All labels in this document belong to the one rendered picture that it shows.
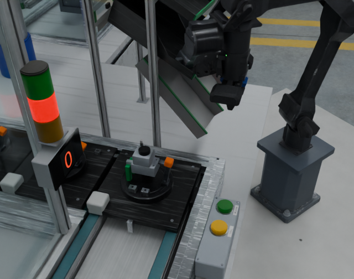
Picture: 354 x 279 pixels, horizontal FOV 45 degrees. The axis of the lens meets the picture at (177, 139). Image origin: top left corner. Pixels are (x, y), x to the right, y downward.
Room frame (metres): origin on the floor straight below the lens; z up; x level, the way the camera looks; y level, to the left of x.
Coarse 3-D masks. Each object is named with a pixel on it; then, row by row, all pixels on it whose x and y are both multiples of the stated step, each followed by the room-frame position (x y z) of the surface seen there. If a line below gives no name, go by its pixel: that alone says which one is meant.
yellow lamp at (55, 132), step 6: (54, 120) 0.65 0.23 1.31; (60, 120) 0.67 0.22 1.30; (36, 126) 0.65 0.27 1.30; (42, 126) 0.64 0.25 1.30; (48, 126) 0.64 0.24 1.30; (54, 126) 0.65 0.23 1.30; (60, 126) 0.66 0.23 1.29; (42, 132) 0.64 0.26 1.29; (48, 132) 0.64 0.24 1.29; (54, 132) 0.65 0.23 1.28; (60, 132) 0.66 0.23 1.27; (42, 138) 0.64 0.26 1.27; (48, 138) 0.64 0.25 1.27; (54, 138) 0.65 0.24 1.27; (60, 138) 0.65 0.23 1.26
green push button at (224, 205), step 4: (220, 200) 0.75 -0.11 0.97; (224, 200) 0.75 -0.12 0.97; (228, 200) 0.75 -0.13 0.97; (220, 204) 0.74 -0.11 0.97; (224, 204) 0.74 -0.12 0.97; (228, 204) 0.74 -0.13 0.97; (232, 204) 0.74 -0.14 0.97; (220, 208) 0.73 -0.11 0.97; (224, 208) 0.73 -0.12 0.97; (228, 208) 0.72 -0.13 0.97; (232, 208) 0.73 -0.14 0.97; (224, 212) 0.72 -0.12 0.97; (228, 212) 0.72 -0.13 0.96
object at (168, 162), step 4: (160, 160) 0.81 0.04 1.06; (168, 160) 0.79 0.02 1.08; (172, 160) 0.80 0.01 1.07; (160, 164) 0.80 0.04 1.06; (164, 164) 0.79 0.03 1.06; (168, 164) 0.79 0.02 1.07; (172, 164) 0.79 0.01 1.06; (168, 168) 0.79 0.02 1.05; (164, 172) 0.79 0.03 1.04; (168, 172) 0.79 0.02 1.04; (164, 176) 0.79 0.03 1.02; (168, 176) 0.79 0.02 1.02; (164, 180) 0.79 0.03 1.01
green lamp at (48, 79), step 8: (48, 72) 0.66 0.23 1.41; (24, 80) 0.65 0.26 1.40; (32, 80) 0.64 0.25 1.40; (40, 80) 0.65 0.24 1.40; (48, 80) 0.66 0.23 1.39; (24, 88) 0.65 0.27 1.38; (32, 88) 0.64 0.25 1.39; (40, 88) 0.64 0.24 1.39; (48, 88) 0.65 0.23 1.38; (32, 96) 0.64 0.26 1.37; (40, 96) 0.64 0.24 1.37; (48, 96) 0.65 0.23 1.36
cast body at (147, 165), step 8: (136, 152) 0.81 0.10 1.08; (144, 152) 0.80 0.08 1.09; (152, 152) 0.81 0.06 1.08; (128, 160) 0.83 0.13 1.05; (136, 160) 0.80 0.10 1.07; (144, 160) 0.79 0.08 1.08; (152, 160) 0.81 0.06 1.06; (136, 168) 0.80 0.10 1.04; (144, 168) 0.79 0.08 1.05; (152, 168) 0.79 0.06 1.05; (152, 176) 0.79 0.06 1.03
